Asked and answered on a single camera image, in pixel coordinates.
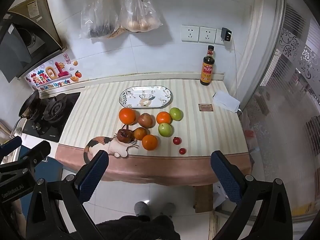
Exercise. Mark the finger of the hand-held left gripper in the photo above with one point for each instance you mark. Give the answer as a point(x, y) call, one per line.
point(10, 145)
point(37, 151)

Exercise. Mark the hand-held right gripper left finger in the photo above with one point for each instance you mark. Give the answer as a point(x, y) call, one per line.
point(93, 175)

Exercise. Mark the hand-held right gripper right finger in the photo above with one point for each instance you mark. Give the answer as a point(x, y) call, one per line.
point(225, 177)

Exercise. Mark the dark red-brown fruit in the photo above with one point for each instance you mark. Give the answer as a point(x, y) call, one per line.
point(124, 135)

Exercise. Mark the brownish orange round fruit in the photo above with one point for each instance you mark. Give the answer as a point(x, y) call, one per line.
point(140, 133)

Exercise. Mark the small orange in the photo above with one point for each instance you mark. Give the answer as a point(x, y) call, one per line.
point(163, 118)
point(150, 142)

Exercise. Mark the large orange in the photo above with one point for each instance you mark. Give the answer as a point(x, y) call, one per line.
point(127, 115)

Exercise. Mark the brown fruit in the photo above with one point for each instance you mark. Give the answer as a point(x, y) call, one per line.
point(145, 120)

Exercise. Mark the green round fruit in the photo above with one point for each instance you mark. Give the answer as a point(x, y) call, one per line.
point(165, 130)
point(175, 113)

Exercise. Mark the oval floral ceramic plate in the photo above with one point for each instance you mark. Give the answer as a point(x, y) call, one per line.
point(155, 91)

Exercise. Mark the white plastic bag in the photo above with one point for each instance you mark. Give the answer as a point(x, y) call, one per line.
point(218, 196)

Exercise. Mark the wooden board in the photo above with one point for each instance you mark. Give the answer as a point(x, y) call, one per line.
point(203, 197)

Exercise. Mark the black gas stove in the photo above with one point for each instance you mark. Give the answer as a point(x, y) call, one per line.
point(55, 110)

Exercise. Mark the black frying pan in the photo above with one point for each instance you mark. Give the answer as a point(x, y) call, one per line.
point(30, 103)

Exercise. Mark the red cherry tomato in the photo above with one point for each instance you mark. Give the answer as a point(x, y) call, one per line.
point(182, 151)
point(177, 140)

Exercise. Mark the person's grey slipper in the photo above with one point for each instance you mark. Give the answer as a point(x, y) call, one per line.
point(142, 208)

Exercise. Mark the person's dark clothing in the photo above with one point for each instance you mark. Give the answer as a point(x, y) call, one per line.
point(137, 227)

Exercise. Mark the small brown label patch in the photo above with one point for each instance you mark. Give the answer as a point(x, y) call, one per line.
point(205, 107)

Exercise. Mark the striped cat-print table mat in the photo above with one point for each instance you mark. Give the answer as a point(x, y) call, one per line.
point(100, 100)

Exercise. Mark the white folded paper sheet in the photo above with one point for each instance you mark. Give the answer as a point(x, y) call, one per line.
point(226, 100)

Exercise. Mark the frosted glass sliding door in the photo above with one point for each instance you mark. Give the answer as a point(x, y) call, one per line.
point(287, 105)

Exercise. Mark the black range hood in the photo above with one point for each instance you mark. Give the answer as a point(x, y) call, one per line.
point(25, 42)

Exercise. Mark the dark soy sauce bottle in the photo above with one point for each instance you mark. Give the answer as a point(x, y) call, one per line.
point(207, 72)

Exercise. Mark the black plug-in charger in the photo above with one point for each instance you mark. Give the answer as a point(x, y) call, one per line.
point(226, 34)

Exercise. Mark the clear bag with dark contents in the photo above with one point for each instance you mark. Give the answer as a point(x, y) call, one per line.
point(97, 12)

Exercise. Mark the clear bag with tan contents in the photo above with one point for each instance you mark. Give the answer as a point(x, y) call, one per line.
point(140, 17)

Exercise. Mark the colourful wall sticker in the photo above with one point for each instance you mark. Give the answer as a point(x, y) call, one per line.
point(50, 75)

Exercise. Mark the white wall outlet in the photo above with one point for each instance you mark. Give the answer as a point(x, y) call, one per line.
point(190, 33)
point(218, 36)
point(207, 34)

